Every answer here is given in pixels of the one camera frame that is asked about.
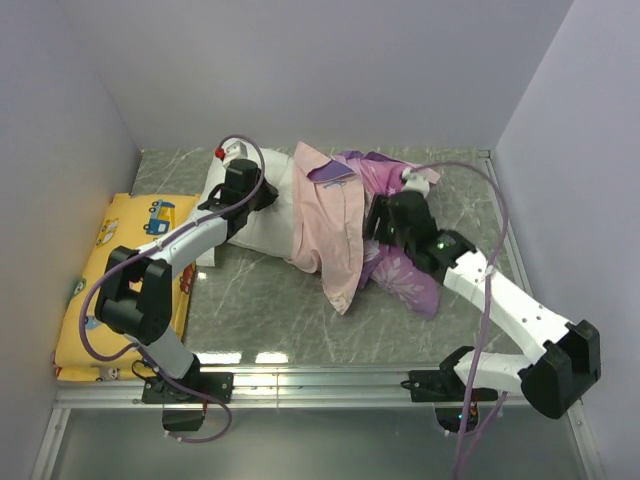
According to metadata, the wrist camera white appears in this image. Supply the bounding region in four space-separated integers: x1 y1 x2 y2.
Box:
214 140 248 167
401 167 441 198

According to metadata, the white pillow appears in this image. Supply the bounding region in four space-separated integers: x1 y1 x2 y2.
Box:
196 141 295 267

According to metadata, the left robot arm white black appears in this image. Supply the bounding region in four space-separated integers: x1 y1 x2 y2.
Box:
91 155 278 402

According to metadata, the yellow car print pillow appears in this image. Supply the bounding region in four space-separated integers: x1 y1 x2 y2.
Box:
52 192 201 384

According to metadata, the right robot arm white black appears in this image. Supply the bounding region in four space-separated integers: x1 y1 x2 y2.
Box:
364 191 601 419

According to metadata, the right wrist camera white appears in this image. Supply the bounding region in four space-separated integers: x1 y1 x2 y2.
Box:
401 167 441 198

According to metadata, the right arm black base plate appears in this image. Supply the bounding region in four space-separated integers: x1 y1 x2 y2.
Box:
407 368 497 404

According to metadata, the aluminium mounting rail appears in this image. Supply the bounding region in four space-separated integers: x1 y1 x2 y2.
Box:
54 364 584 409

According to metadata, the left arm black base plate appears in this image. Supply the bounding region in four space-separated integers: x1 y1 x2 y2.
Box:
141 372 234 405

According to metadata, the purple princess print pillowcase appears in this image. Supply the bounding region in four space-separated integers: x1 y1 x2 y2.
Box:
289 141 442 322

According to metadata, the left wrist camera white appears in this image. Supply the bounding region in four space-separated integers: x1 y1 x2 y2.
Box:
214 140 248 167

